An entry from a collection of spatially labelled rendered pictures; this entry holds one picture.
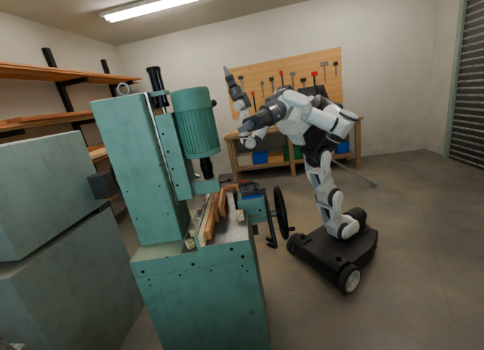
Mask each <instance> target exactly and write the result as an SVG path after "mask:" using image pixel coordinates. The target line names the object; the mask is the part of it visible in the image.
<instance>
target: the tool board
mask: <svg viewBox="0 0 484 350"><path fill-rule="evenodd" d="M228 71H229V72H230V74H233V77H234V79H235V80H236V83H237V84H238V86H240V87H241V88H242V92H243V93H244V92H246V93H247V95H248V98H249V100H250V102H251V105H252V106H250V107H249V114H250V115H249V116H251V115H254V114H256V113H257V112H258V111H259V108H260V106H262V105H264V104H265V99H266V98H267V97H270V96H271V95H273V94H274V92H275V91H276V90H277V89H278V88H279V87H281V86H286V85H288V84H289V85H290V86H291V87H292V88H293V89H294V90H295V91H297V89H298V88H300V89H301V88H305V87H309V86H316V85H322V84H323V85H324V86H325V89H326V92H327V95H328V98H329V99H330V100H332V101H334V102H336V103H343V90H342V66H341V47H337V48H330V49H326V50H319V51H315V52H311V53H305V54H302V55H295V56H291V57H287V58H280V59H276V60H270V61H266V62H262V63H255V64H251V65H247V66H241V67H237V68H230V69H228ZM226 86H227V90H228V91H229V90H230V89H229V86H228V83H227V82H226ZM228 98H229V102H230V109H231V114H232V118H233V120H237V119H238V117H239V115H240V111H235V110H234V108H233V103H234V101H232V99H231V97H230V96H229V92H228Z"/></svg>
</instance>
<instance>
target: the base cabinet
mask: <svg viewBox="0 0 484 350"><path fill-rule="evenodd" d="M251 233H252V241H253V249H254V260H250V261H240V262H236V263H230V264H221V265H216V266H207V267H202V268H197V269H188V270H183V271H177V272H169V273H163V274H154V275H149V276H144V277H136V278H135V279H136V282H137V283H138V286H139V289H140V292H141V294H142V296H143V299H144V302H145V305H146V307H147V309H148V312H149V314H150V317H151V320H152V322H153V325H154V327H155V329H156V333H157V334H158V337H159V340H160V342H161V345H162V347H163V350H272V347H271V341H270V335H269V324H268V319H267V313H266V303H265V296H264V288H263V284H262V280H261V272H260V268H259V260H258V256H257V251H256V244H255V240H254V233H253V228H252V224H251Z"/></svg>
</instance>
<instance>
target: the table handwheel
mask: <svg viewBox="0 0 484 350"><path fill-rule="evenodd" d="M274 204H275V210H270V213H271V216H272V217H276V216H277V220H278V223H279V229H280V232H281V234H282V237H283V239H285V240H287V239H288V238H289V225H288V220H287V212H286V208H285V204H284V199H283V196H282V192H281V190H280V188H279V187H278V186H275V187H274Z"/></svg>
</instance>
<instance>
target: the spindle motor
mask: <svg viewBox="0 0 484 350"><path fill-rule="evenodd" d="M170 97H171V102H172V105H173V108H174V113H175V117H176V121H177V125H178V128H179V133H180V136H181V141H182V145H183V148H184V152H185V156H186V158H188V159H199V158H207V157H210V156H213V155H215V154H217V153H219V152H221V148H220V142H219V138H218V132H217V128H216V124H215V117H214V113H213V110H212V102H211V98H210V93H209V89H208V88H207V87H206V86H198V87H193V88H188V89H181V90H177V91H173V92H171V94H170Z"/></svg>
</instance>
